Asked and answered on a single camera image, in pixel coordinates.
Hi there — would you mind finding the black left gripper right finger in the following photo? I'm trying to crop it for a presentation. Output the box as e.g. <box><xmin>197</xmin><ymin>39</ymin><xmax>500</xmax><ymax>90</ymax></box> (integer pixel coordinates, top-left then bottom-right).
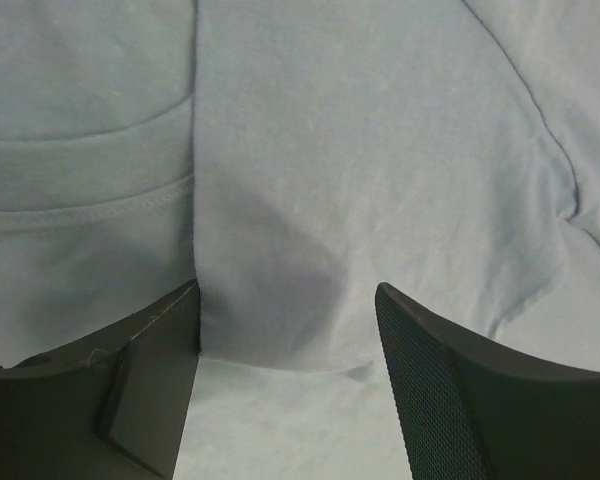
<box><xmin>375</xmin><ymin>283</ymin><xmax>600</xmax><ymax>480</ymax></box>

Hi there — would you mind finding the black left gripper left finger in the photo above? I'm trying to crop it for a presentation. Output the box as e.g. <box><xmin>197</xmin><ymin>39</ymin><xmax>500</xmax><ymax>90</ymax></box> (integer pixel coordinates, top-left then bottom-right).
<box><xmin>0</xmin><ymin>281</ymin><xmax>200</xmax><ymax>479</ymax></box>

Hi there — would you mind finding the light blue t shirt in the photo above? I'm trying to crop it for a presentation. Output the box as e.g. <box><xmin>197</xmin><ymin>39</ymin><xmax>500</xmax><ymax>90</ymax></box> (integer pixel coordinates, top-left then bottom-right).
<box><xmin>0</xmin><ymin>1</ymin><xmax>600</xmax><ymax>479</ymax></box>

